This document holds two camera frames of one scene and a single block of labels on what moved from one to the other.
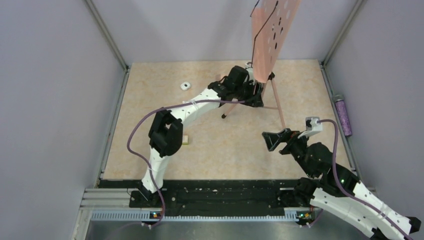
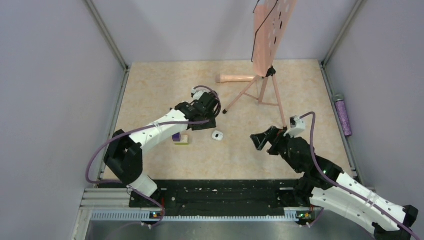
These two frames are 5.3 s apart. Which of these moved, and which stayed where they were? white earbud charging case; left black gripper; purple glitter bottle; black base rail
Moved: white earbud charging case; left black gripper
Stayed: purple glitter bottle; black base rail
